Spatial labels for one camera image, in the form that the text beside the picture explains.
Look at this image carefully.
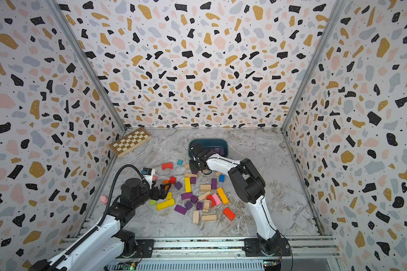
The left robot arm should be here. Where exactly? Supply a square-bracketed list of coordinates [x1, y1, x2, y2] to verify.
[30, 164, 171, 271]

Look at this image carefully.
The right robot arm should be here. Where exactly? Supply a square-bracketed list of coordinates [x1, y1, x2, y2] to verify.
[189, 141, 282, 255]

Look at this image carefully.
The teal plastic storage bin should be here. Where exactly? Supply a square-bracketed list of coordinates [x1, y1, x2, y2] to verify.
[189, 138, 229, 158]

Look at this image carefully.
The yellow flat block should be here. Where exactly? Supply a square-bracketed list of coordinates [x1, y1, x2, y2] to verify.
[156, 198, 175, 211]

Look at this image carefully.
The purple cube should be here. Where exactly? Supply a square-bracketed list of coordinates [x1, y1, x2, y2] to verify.
[175, 182, 183, 190]

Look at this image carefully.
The natural wood short bar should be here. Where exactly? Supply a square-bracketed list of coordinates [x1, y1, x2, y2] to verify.
[184, 173, 198, 178]

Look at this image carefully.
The purple flat block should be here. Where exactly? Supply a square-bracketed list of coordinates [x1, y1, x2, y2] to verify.
[174, 205, 188, 215]

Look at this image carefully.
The pink long block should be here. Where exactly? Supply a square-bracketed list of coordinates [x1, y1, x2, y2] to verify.
[211, 194, 222, 206]

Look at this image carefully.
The red curved arch block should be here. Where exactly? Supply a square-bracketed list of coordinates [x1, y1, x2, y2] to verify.
[206, 194, 217, 208]

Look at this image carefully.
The pink pig toy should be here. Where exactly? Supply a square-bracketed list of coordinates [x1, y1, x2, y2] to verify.
[99, 195, 109, 205]

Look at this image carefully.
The amber yellow long block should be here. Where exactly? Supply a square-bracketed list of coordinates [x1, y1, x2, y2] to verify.
[217, 187, 229, 205]

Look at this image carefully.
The wooden chessboard box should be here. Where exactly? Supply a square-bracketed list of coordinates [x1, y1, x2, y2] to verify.
[110, 128, 151, 158]

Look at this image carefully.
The natural wood block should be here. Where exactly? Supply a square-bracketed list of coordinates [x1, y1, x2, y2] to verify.
[201, 215, 217, 222]

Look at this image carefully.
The red rectangular block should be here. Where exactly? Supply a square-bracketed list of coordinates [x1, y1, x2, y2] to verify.
[223, 207, 236, 221]

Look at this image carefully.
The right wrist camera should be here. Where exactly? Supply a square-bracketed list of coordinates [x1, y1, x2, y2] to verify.
[189, 142, 202, 158]

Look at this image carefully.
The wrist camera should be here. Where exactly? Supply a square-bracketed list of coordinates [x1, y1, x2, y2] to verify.
[142, 168, 155, 188]
[189, 142, 202, 158]

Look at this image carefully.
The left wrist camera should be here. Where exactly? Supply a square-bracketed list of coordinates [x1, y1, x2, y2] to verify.
[142, 168, 155, 188]

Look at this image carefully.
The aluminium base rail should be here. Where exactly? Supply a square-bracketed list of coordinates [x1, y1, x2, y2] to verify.
[106, 236, 344, 271]

